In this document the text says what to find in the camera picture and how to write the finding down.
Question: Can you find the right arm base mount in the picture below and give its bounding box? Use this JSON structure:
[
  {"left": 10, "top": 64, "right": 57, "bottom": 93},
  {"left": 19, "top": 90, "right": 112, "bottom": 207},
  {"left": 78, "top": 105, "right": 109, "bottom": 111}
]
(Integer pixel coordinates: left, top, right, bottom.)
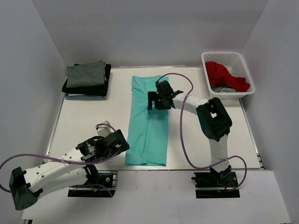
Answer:
[{"left": 191, "top": 172, "right": 240, "bottom": 199}]

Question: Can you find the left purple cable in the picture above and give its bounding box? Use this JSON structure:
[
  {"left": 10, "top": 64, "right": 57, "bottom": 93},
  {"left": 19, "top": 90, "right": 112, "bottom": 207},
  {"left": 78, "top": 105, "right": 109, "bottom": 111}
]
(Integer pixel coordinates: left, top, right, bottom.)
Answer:
[{"left": 0, "top": 122, "right": 122, "bottom": 197}]

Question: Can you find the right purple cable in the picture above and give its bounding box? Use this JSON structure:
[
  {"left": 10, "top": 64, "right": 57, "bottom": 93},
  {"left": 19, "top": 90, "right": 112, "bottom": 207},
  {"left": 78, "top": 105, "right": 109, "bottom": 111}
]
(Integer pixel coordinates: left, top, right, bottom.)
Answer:
[{"left": 155, "top": 73, "right": 248, "bottom": 192}]

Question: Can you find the folded light blue t shirt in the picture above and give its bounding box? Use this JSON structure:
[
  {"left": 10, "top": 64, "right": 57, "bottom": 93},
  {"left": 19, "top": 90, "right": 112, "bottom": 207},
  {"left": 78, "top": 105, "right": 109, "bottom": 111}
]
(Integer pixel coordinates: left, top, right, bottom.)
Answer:
[{"left": 65, "top": 93, "right": 84, "bottom": 97}]

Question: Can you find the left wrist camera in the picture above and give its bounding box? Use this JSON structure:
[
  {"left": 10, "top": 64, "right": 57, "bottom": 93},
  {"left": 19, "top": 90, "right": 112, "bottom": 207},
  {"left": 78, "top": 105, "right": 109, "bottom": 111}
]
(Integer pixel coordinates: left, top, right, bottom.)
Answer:
[{"left": 95, "top": 120, "right": 114, "bottom": 137}]

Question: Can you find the grey t shirt in basket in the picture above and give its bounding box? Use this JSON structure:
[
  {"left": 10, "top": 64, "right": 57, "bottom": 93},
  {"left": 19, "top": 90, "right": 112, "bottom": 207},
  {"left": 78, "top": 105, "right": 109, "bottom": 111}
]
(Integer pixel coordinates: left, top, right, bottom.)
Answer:
[{"left": 211, "top": 66, "right": 241, "bottom": 93}]

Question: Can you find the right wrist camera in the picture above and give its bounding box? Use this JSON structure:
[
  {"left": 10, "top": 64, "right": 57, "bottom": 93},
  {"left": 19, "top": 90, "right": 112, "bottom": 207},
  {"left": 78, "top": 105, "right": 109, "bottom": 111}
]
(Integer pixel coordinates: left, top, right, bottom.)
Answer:
[{"left": 155, "top": 81, "right": 163, "bottom": 86}]

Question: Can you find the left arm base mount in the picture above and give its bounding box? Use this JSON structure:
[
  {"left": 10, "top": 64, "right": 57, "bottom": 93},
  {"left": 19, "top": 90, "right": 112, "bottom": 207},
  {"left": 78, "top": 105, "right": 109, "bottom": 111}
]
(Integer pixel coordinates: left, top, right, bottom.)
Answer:
[{"left": 68, "top": 171, "right": 118, "bottom": 198}]

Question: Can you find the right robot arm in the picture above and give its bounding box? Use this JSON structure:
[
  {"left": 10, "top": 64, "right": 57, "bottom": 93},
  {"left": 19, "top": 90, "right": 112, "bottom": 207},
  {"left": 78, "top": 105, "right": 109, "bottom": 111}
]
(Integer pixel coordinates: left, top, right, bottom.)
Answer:
[{"left": 148, "top": 81, "right": 232, "bottom": 186}]

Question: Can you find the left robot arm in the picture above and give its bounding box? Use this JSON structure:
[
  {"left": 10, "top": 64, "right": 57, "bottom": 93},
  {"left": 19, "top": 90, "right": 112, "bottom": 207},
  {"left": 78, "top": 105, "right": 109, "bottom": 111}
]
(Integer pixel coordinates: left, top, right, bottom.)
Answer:
[{"left": 9, "top": 130, "right": 129, "bottom": 210}]

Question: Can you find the folded grey t shirt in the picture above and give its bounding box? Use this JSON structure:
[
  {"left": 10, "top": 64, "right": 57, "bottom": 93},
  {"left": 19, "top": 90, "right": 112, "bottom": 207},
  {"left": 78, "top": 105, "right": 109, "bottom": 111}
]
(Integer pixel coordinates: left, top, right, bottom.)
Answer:
[{"left": 67, "top": 60, "right": 106, "bottom": 88}]

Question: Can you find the white plastic basket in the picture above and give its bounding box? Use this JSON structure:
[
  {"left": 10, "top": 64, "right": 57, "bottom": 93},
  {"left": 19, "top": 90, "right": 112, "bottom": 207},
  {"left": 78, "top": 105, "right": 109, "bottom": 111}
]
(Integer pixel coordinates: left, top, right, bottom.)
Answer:
[{"left": 201, "top": 51, "right": 255, "bottom": 100}]

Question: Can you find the red t shirt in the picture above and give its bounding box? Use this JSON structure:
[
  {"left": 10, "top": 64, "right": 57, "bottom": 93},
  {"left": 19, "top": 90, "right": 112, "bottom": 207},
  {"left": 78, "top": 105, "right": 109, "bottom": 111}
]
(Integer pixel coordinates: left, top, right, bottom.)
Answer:
[{"left": 205, "top": 62, "right": 250, "bottom": 92}]

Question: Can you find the teal t shirt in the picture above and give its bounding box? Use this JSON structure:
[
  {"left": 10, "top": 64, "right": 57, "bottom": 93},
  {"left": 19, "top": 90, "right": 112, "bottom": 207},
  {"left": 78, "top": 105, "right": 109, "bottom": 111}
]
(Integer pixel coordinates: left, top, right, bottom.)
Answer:
[{"left": 125, "top": 76, "right": 169, "bottom": 166}]

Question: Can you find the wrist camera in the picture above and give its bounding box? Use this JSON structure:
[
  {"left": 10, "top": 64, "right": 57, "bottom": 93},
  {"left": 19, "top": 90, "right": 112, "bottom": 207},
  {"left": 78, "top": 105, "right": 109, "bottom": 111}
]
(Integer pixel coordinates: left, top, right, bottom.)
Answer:
[
  {"left": 155, "top": 81, "right": 163, "bottom": 86},
  {"left": 95, "top": 120, "right": 114, "bottom": 137}
]

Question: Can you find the purple cable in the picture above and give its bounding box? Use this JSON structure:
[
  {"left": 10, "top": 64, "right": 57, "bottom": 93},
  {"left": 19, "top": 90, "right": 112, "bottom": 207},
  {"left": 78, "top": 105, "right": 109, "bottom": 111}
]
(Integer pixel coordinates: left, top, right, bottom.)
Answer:
[
  {"left": 155, "top": 73, "right": 248, "bottom": 192},
  {"left": 0, "top": 122, "right": 122, "bottom": 197}
]

